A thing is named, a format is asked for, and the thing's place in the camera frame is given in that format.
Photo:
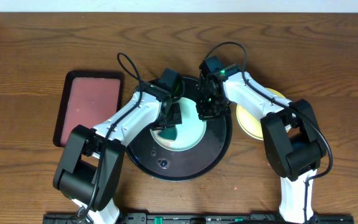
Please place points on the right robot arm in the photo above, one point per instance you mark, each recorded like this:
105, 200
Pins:
295, 147

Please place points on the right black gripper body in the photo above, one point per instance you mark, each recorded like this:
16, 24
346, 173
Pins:
216, 104

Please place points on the yellow plate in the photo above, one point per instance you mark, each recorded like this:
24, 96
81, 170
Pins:
250, 124

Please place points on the light blue plate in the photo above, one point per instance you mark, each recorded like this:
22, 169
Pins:
189, 133

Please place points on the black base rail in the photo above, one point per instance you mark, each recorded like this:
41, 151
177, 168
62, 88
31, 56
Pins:
143, 218

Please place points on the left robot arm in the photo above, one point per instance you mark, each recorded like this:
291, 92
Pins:
90, 166

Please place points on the rectangular black tray red liquid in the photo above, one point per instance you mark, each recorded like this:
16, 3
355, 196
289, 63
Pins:
89, 97

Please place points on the round black tray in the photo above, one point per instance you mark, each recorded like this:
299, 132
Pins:
168, 165

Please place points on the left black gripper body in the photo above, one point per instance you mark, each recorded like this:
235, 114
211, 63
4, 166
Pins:
173, 115

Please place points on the green yellow sponge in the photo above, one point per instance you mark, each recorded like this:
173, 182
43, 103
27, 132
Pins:
169, 133

